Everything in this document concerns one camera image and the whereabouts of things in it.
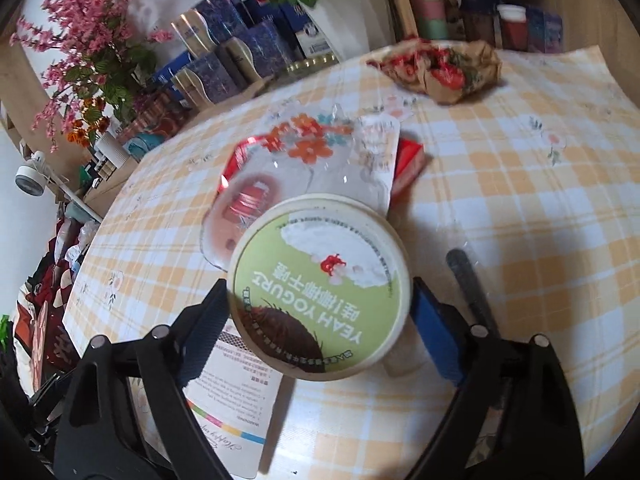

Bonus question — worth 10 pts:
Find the blue gold gift box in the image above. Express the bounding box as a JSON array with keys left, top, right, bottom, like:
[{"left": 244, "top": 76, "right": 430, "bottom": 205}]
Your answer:
[{"left": 171, "top": 52, "right": 241, "bottom": 110}]

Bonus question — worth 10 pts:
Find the checkered yellow tablecloth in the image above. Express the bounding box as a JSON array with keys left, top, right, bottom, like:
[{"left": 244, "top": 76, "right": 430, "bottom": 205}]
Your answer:
[{"left": 64, "top": 48, "right": 639, "bottom": 479}]

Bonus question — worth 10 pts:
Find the black plastic spoon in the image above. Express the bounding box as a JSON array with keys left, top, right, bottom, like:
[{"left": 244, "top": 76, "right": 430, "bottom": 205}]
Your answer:
[{"left": 446, "top": 248, "right": 500, "bottom": 338}]

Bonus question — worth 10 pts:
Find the white blue milk carton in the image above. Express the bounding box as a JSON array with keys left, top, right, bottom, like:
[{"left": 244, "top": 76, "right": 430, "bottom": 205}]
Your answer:
[{"left": 295, "top": 22, "right": 332, "bottom": 58}]

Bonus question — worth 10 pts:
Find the green yogurt cup lid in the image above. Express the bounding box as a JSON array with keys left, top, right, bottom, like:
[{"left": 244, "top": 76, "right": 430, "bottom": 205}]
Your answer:
[{"left": 227, "top": 194, "right": 412, "bottom": 382}]

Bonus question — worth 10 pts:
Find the pink artificial flower bunch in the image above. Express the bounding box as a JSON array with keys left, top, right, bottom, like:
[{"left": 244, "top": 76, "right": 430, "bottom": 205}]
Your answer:
[{"left": 10, "top": 0, "right": 172, "bottom": 153}]

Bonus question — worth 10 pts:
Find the crumpled brown red paper bag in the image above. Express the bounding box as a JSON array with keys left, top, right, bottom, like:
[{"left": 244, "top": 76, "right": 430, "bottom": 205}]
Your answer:
[{"left": 367, "top": 38, "right": 502, "bottom": 105}]

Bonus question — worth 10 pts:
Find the gold decorative tray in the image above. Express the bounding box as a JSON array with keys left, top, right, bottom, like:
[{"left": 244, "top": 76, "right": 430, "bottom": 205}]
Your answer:
[{"left": 278, "top": 53, "right": 340, "bottom": 80}]

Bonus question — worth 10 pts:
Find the white instruction card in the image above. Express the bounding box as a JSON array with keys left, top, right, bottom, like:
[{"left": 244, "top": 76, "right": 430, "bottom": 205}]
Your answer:
[{"left": 184, "top": 320, "right": 282, "bottom": 479}]

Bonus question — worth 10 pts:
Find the clear floral plastic package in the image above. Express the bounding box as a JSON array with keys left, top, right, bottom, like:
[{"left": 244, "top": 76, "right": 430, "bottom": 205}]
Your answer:
[{"left": 201, "top": 105, "right": 400, "bottom": 270}]

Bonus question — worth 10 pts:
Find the red cigarette box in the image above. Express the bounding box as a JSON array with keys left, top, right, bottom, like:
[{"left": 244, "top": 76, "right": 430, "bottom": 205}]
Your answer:
[{"left": 390, "top": 136, "right": 427, "bottom": 200}]

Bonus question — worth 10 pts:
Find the white desk lamp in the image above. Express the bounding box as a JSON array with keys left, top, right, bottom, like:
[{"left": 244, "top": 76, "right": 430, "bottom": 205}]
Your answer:
[{"left": 14, "top": 151, "right": 67, "bottom": 197}]

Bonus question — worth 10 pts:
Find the red paper cup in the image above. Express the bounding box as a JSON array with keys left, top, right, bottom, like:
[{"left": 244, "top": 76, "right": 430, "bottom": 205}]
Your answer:
[{"left": 497, "top": 4, "right": 528, "bottom": 51}]

